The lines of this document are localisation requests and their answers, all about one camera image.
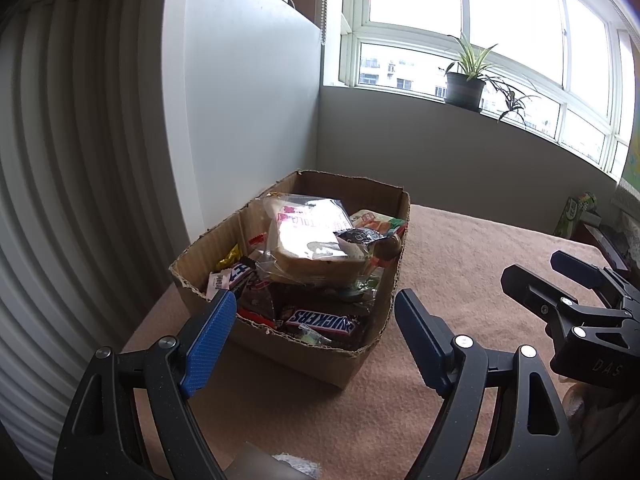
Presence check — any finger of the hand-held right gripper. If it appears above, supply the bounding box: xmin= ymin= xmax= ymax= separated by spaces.
xmin=550 ymin=251 xmax=640 ymax=311
xmin=501 ymin=264 xmax=635 ymax=347

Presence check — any small brown chocolate bar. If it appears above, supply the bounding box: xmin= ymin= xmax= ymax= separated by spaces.
xmin=227 ymin=260 xmax=258 ymax=291

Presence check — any clear bagged sliced bread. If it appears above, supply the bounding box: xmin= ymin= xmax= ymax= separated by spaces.
xmin=255 ymin=194 xmax=373 ymax=286

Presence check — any white cabinet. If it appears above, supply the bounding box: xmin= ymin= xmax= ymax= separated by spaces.
xmin=140 ymin=0 xmax=323 ymax=246

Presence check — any dark candy with red wrapper ends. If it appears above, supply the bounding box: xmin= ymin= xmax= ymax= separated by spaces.
xmin=334 ymin=227 xmax=383 ymax=247

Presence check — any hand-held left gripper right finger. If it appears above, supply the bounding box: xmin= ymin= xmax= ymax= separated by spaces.
xmin=395 ymin=287 xmax=579 ymax=480

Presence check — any green carton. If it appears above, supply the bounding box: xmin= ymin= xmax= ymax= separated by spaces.
xmin=554 ymin=191 xmax=598 ymax=238

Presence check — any white framed window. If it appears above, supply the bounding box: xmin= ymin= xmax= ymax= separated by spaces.
xmin=340 ymin=0 xmax=640 ymax=176

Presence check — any white ribbed radiator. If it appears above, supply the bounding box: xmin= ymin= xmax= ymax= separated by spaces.
xmin=0 ymin=0 xmax=191 ymax=480

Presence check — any yellow candy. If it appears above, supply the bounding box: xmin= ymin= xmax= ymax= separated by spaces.
xmin=216 ymin=244 xmax=242 ymax=272

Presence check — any large brown chocolate bar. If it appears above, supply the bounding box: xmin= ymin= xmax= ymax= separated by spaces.
xmin=282 ymin=307 xmax=368 ymax=350

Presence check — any brown cardboard box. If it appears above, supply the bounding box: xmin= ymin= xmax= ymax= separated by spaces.
xmin=169 ymin=170 xmax=412 ymax=391

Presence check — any small white sachet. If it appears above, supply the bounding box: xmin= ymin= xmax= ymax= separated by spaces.
xmin=206 ymin=271 xmax=232 ymax=295

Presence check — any potted spider plant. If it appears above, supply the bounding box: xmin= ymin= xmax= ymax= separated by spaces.
xmin=444 ymin=34 xmax=541 ymax=126

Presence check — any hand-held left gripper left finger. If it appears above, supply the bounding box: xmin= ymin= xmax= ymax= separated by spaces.
xmin=52 ymin=289 xmax=237 ymax=480

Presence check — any dark wooden cabinet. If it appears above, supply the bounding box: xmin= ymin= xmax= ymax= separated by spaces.
xmin=570 ymin=222 xmax=626 ymax=271

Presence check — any green yellow wall map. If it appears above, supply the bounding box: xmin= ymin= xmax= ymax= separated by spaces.
xmin=611 ymin=130 xmax=640 ymax=208

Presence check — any small brown round fruit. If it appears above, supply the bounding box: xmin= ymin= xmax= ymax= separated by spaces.
xmin=372 ymin=235 xmax=402 ymax=261

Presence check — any clear red green snack packet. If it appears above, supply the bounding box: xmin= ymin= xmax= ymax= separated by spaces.
xmin=348 ymin=209 xmax=407 ymax=237

